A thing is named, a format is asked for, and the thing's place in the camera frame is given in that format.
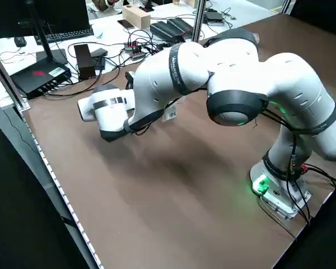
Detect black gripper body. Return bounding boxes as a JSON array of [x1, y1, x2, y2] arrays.
[[125, 71, 136, 91]]

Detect blue white milk carton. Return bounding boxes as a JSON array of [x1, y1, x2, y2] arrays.
[[161, 105, 178, 123]]

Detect grey power strip red switches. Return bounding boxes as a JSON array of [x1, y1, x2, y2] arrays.
[[124, 40, 151, 61]]

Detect black power adapter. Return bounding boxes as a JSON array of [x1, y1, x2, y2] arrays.
[[90, 47, 108, 71]]

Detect dark brown box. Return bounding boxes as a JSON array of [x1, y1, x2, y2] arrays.
[[73, 43, 97, 81]]

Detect smartphone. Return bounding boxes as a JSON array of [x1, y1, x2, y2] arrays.
[[116, 18, 136, 30]]

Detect black ribbed box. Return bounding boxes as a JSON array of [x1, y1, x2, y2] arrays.
[[150, 21, 176, 40], [166, 17, 195, 34]]

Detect light wooden box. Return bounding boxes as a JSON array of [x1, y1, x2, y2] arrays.
[[122, 4, 151, 30]]

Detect black keyboard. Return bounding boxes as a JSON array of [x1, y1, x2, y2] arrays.
[[35, 26, 95, 45]]

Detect person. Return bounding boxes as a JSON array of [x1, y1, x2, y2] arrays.
[[89, 0, 124, 12]]

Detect black monitor stand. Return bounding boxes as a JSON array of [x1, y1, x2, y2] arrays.
[[25, 0, 68, 67]]

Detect black router red logo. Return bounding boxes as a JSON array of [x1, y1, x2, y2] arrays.
[[10, 59, 73, 99]]

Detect black monitor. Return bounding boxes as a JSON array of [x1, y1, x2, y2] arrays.
[[0, 0, 91, 39]]

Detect small black box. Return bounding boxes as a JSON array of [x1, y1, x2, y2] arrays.
[[203, 11, 225, 27]]

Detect black table cable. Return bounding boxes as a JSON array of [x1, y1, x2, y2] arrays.
[[43, 66, 121, 98]]

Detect aluminium post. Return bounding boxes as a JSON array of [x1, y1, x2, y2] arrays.
[[192, 0, 208, 43]]

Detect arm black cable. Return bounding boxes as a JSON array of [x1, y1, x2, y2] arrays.
[[123, 92, 336, 226]]

